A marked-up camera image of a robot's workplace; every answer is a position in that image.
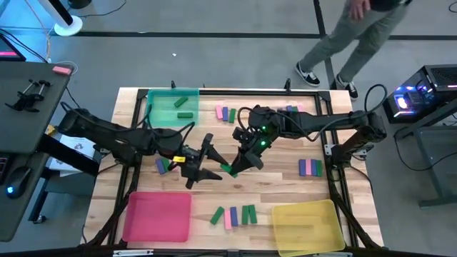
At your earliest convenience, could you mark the red translucent plastic bin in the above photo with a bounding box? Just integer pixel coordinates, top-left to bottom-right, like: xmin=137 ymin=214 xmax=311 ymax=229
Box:
xmin=121 ymin=191 xmax=193 ymax=243

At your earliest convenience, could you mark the grey metal desk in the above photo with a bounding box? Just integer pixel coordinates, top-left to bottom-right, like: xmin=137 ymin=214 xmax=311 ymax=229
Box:
xmin=391 ymin=101 xmax=457 ymax=208

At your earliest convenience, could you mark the black desk support beam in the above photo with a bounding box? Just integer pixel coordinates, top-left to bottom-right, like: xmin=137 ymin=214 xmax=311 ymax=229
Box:
xmin=36 ymin=133 xmax=102 ymax=178

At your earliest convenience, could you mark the teal translucent plastic bin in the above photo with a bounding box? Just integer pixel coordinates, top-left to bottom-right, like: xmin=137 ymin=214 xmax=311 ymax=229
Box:
xmin=144 ymin=88 xmax=201 ymax=127

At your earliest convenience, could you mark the black round base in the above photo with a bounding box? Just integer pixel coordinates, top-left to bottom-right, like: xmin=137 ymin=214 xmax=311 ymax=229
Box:
xmin=66 ymin=0 xmax=93 ymax=10

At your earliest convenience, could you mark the black floor cable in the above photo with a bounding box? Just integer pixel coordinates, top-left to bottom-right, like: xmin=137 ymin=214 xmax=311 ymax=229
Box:
xmin=76 ymin=1 xmax=127 ymax=19

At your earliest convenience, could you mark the black clamp tool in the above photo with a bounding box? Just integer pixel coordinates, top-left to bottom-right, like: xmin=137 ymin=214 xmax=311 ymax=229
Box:
xmin=4 ymin=79 xmax=52 ymax=114

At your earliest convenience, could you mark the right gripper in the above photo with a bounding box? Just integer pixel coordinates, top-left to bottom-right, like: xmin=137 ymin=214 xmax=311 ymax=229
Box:
xmin=230 ymin=133 xmax=272 ymax=176

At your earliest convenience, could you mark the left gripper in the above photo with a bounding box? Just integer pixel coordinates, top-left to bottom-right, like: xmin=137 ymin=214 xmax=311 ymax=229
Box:
xmin=176 ymin=133 xmax=230 ymax=189

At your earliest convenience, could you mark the white floor stand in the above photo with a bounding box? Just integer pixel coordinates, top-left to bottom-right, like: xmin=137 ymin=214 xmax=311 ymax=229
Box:
xmin=36 ymin=0 xmax=84 ymax=38

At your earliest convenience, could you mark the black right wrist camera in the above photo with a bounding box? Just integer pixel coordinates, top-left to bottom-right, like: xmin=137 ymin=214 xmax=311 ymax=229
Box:
xmin=231 ymin=126 xmax=253 ymax=143

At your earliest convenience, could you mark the black side desk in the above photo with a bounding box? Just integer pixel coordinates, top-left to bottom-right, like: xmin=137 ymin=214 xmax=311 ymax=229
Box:
xmin=0 ymin=61 xmax=75 ymax=155

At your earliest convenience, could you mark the black computer mouse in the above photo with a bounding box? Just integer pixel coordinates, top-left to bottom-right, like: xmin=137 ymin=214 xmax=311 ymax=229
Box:
xmin=5 ymin=166 xmax=33 ymax=200

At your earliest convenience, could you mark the person's hand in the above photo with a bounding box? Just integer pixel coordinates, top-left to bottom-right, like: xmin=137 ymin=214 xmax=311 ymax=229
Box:
xmin=348 ymin=0 xmax=372 ymax=21

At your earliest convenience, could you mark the black computer tower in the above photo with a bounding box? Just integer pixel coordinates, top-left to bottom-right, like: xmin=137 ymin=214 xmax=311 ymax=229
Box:
xmin=382 ymin=63 xmax=457 ymax=125

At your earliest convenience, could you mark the dark monitor screen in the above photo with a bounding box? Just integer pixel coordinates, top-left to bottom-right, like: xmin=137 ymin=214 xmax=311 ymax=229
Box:
xmin=0 ymin=34 xmax=27 ymax=62

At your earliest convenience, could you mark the black metal table frame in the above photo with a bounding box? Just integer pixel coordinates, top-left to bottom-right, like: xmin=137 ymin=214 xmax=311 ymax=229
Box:
xmin=84 ymin=88 xmax=385 ymax=257

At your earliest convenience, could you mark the dark low desk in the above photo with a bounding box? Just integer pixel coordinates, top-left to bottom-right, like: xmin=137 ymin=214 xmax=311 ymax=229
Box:
xmin=0 ymin=151 xmax=51 ymax=243

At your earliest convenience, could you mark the silver metal bracket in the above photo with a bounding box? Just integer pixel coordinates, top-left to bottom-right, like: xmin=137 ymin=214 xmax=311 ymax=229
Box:
xmin=112 ymin=249 xmax=154 ymax=257
xmin=313 ymin=251 xmax=353 ymax=257

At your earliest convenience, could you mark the silver mounting plate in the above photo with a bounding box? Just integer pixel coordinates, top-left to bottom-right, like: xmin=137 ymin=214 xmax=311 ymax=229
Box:
xmin=323 ymin=143 xmax=368 ymax=158

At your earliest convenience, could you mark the person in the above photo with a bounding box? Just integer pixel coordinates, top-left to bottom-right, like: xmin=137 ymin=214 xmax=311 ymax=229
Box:
xmin=294 ymin=0 xmax=413 ymax=101

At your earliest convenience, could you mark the yellow translucent plastic bin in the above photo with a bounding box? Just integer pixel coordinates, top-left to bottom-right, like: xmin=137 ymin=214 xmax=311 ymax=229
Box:
xmin=271 ymin=198 xmax=346 ymax=257

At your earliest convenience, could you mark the orange cable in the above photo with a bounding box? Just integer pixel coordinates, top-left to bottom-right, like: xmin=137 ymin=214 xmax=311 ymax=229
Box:
xmin=23 ymin=0 xmax=53 ymax=64

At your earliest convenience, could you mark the white paper box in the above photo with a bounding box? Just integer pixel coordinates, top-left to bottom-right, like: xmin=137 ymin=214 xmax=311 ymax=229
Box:
xmin=48 ymin=134 xmax=103 ymax=178

